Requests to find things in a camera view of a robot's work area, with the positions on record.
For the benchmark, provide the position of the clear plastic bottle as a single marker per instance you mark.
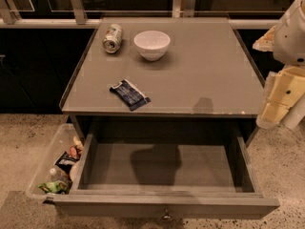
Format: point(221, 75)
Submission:
point(59, 175)

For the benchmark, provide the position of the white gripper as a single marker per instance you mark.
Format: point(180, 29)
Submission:
point(292, 38)

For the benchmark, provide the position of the blue rxbar blueberry wrapper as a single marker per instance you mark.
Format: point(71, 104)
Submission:
point(129, 94)

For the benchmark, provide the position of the open grey top drawer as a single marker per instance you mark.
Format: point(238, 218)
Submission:
point(166, 181)

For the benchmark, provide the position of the clear plastic bin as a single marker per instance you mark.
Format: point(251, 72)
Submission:
point(64, 138)

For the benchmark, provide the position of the red snack packet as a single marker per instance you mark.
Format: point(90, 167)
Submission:
point(74, 152)

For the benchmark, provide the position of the black snack packet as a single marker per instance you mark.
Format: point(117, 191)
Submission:
point(65, 162)

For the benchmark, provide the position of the white ceramic bowl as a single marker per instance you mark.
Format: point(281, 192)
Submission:
point(152, 45)

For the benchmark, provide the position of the green snack bag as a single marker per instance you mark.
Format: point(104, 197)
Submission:
point(54, 187)

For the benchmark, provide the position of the metal railing frame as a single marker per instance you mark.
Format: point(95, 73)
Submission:
point(83, 11)

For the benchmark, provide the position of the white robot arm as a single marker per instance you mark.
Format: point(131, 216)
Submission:
point(283, 99)

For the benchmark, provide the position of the green soda can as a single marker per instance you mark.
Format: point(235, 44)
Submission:
point(113, 38)

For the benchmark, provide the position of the grey cabinet with glass top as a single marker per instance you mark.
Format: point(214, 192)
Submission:
point(204, 73)

